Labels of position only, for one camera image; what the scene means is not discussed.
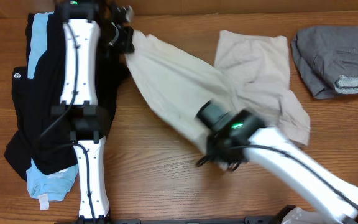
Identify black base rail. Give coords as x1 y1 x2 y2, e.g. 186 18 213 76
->
54 205 331 224

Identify beige cotton shorts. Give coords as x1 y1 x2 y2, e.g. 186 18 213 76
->
126 30 311 153

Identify light blue garment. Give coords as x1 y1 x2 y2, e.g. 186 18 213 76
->
26 12 78 210

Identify grey folded shorts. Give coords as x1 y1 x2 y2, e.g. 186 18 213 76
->
291 26 358 100

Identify black garment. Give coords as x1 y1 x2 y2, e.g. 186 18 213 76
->
4 4 131 181

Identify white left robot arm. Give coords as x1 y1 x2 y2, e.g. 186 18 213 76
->
51 1 134 224

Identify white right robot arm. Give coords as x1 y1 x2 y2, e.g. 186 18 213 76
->
196 101 358 223

